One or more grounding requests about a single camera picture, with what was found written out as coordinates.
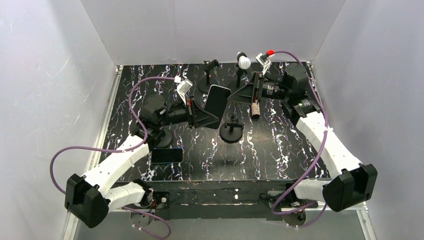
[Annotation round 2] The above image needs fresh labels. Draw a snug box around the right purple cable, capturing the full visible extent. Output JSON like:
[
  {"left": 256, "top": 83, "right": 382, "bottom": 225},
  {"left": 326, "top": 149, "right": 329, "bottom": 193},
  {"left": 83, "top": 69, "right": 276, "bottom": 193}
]
[{"left": 270, "top": 50, "right": 330, "bottom": 229}]

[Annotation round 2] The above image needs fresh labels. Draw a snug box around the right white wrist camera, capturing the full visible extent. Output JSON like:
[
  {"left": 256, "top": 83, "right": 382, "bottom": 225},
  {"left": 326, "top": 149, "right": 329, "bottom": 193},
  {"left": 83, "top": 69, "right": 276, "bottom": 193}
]
[{"left": 255, "top": 49, "right": 275, "bottom": 76}]

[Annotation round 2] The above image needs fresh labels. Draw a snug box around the white microphone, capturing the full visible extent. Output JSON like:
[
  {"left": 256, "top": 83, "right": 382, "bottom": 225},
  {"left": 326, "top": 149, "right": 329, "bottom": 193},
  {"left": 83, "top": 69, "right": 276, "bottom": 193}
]
[{"left": 236, "top": 52, "right": 252, "bottom": 70}]

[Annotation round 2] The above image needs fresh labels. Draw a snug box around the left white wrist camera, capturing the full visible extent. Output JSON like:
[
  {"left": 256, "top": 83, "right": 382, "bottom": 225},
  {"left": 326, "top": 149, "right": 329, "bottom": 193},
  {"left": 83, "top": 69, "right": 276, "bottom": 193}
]
[{"left": 174, "top": 76, "right": 193, "bottom": 106}]

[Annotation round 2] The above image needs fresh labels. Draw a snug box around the black stand back middle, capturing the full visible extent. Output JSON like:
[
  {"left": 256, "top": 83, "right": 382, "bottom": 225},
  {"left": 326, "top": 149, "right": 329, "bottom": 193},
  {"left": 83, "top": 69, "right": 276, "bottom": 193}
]
[{"left": 197, "top": 59, "right": 219, "bottom": 94}]

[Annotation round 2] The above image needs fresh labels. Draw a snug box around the glitter microphone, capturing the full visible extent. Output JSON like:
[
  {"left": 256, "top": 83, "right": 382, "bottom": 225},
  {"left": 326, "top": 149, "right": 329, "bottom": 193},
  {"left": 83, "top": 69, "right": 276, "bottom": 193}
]
[{"left": 251, "top": 102, "right": 261, "bottom": 119}]

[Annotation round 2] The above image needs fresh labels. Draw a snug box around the black phone blue edge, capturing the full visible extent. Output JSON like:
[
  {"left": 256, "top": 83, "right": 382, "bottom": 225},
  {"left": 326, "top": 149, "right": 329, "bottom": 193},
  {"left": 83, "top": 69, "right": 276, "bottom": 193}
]
[{"left": 150, "top": 148, "right": 184, "bottom": 164}]

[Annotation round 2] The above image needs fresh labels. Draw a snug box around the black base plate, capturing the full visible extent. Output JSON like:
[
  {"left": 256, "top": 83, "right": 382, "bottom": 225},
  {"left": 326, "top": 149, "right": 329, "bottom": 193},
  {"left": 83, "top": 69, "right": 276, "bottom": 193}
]
[{"left": 147, "top": 180, "right": 291, "bottom": 221}]

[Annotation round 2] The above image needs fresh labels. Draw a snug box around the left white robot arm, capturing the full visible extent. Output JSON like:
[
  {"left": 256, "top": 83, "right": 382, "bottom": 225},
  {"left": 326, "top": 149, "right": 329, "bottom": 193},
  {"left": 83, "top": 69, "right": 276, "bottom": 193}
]
[{"left": 65, "top": 94, "right": 228, "bottom": 228}]

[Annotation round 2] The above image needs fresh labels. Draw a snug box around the aluminium frame rail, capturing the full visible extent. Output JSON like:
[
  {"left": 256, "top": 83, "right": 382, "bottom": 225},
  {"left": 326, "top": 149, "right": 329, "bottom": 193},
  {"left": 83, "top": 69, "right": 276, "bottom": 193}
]
[{"left": 62, "top": 65, "right": 369, "bottom": 240}]

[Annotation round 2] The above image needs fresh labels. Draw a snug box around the black phone silver edge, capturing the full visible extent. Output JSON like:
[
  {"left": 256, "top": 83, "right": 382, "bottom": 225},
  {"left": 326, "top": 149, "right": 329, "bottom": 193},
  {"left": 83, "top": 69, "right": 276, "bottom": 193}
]
[{"left": 203, "top": 84, "right": 232, "bottom": 120}]

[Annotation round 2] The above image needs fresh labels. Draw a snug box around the black microphone stand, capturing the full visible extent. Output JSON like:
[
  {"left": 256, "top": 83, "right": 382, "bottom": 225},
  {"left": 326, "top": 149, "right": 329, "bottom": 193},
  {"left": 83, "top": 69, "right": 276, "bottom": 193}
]
[{"left": 228, "top": 67, "right": 247, "bottom": 89}]

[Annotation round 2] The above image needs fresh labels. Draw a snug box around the black phone stand front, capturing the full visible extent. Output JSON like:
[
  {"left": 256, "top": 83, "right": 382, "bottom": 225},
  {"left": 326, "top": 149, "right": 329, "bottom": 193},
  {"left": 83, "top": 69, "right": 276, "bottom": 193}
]
[{"left": 152, "top": 129, "right": 173, "bottom": 149}]

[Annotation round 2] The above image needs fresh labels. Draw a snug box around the black phone stand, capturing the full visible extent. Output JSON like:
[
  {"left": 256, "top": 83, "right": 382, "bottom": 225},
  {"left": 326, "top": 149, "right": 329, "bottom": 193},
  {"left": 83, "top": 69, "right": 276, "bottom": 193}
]
[
  {"left": 152, "top": 129, "right": 173, "bottom": 149},
  {"left": 219, "top": 115, "right": 245, "bottom": 144}
]

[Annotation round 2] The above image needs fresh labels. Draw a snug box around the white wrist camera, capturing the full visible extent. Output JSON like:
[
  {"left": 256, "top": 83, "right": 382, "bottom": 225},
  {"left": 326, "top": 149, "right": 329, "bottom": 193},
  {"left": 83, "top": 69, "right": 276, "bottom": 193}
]
[
  {"left": 174, "top": 76, "right": 193, "bottom": 106},
  {"left": 255, "top": 49, "right": 275, "bottom": 76}
]

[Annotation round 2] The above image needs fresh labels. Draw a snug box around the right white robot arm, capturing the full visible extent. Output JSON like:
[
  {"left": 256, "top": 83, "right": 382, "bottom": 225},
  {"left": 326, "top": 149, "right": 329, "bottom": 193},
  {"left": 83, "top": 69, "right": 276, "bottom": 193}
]
[{"left": 229, "top": 63, "right": 378, "bottom": 212}]

